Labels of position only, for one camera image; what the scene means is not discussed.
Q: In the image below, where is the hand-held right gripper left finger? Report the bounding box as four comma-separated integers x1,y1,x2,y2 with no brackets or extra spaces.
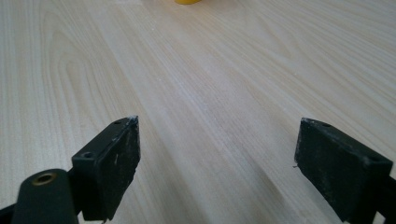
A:
71,115,142,223

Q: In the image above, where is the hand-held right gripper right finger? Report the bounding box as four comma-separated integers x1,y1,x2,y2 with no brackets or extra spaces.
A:
293,117,394,224

